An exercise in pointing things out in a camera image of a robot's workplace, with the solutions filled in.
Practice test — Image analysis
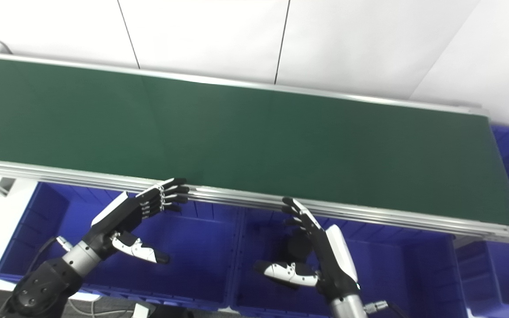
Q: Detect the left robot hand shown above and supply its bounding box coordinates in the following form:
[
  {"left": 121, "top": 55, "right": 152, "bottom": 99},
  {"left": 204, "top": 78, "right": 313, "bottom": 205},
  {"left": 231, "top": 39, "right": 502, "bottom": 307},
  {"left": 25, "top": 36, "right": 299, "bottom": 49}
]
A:
[{"left": 82, "top": 178, "right": 190, "bottom": 265}]

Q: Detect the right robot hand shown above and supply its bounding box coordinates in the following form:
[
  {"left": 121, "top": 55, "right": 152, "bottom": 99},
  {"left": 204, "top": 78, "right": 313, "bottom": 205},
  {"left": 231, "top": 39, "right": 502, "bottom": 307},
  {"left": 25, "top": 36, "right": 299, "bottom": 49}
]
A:
[{"left": 254, "top": 197, "right": 362, "bottom": 302}]

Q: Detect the green conveyor belt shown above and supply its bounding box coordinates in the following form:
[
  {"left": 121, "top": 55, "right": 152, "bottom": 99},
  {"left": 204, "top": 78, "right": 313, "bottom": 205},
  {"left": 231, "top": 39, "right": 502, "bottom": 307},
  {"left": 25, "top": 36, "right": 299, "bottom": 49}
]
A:
[
  {"left": 0, "top": 38, "right": 509, "bottom": 245},
  {"left": 0, "top": 55, "right": 509, "bottom": 228}
]

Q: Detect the small white box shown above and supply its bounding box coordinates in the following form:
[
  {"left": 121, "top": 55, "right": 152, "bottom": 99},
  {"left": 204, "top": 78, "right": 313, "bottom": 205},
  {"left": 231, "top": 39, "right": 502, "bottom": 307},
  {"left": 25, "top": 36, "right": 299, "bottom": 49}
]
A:
[{"left": 132, "top": 302, "right": 157, "bottom": 318}]

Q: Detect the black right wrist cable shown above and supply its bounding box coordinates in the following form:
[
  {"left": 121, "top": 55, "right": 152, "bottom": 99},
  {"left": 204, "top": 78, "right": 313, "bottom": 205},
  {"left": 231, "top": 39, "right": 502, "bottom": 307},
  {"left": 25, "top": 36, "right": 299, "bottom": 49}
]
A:
[{"left": 362, "top": 300, "right": 410, "bottom": 318}]

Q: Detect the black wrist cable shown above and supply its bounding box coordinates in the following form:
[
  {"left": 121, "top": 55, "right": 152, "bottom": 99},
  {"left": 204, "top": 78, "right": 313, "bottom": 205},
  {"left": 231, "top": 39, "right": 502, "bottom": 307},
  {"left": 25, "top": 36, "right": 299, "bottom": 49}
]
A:
[
  {"left": 362, "top": 300, "right": 410, "bottom": 318},
  {"left": 24, "top": 236, "right": 73, "bottom": 276}
]

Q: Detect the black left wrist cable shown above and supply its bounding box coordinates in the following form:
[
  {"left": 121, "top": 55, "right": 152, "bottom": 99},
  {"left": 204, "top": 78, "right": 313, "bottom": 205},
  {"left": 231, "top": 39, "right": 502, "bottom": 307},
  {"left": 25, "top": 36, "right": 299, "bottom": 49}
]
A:
[{"left": 24, "top": 236, "right": 73, "bottom": 276}]

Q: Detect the thin white cable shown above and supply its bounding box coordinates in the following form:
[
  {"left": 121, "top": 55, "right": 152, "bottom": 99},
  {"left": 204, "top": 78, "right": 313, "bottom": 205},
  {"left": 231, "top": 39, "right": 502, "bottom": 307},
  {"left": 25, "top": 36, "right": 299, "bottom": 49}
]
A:
[{"left": 68, "top": 299, "right": 137, "bottom": 318}]

